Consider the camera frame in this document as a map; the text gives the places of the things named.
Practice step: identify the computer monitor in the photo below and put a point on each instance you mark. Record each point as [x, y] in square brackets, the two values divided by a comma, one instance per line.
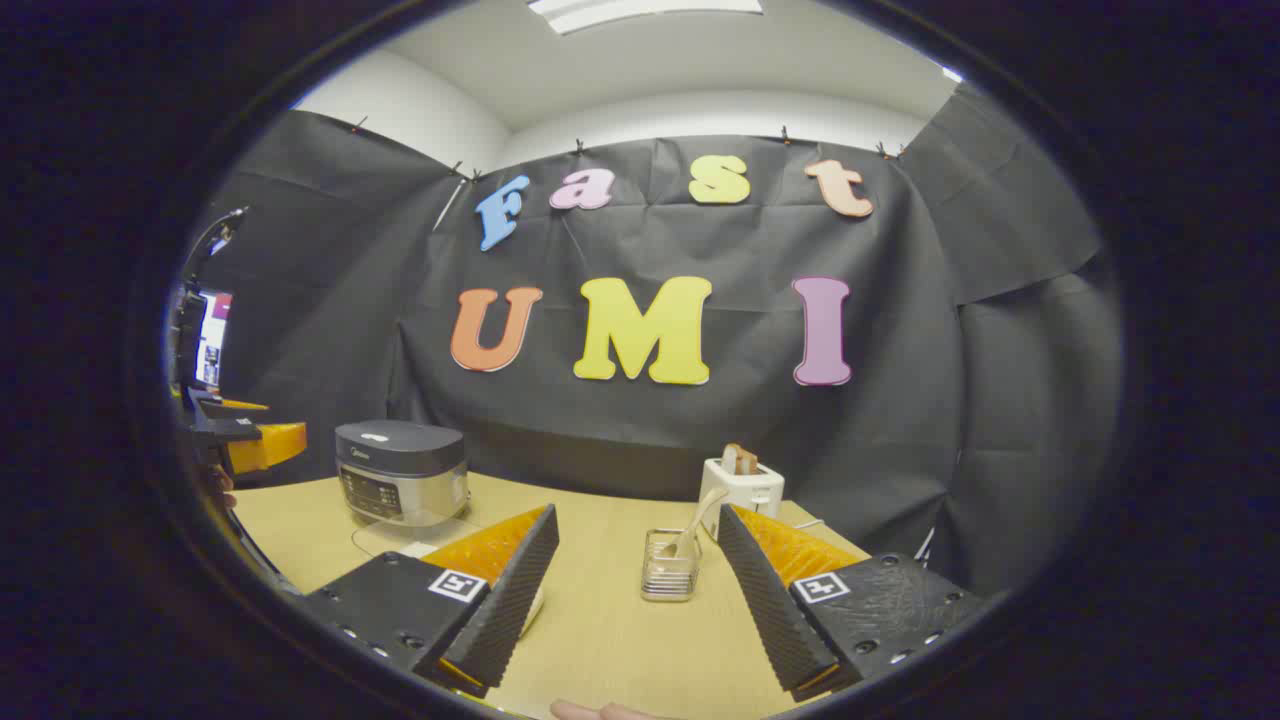
[210, 340]

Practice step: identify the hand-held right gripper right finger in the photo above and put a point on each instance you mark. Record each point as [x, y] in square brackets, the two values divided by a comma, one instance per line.
[770, 610]

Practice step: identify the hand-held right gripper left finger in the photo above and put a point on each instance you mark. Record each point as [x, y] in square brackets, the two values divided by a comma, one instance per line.
[500, 610]

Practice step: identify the white toaster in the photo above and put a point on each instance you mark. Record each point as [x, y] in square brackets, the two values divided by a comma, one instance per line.
[750, 490]

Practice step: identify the grey silver rice cooker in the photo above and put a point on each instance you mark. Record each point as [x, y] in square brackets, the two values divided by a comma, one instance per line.
[400, 470]

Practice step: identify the brown toast slice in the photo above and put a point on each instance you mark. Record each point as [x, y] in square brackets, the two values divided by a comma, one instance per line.
[740, 460]

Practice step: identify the black backdrop cloth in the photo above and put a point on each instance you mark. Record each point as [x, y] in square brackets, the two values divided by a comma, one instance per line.
[700, 430]

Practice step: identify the wooden spoon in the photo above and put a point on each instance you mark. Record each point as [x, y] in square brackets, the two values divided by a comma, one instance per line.
[700, 515]

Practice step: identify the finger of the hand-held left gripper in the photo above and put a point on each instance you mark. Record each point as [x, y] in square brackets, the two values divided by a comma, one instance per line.
[225, 405]
[265, 447]

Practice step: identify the ceiling light panel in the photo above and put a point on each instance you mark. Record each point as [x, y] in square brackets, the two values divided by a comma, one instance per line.
[640, 12]

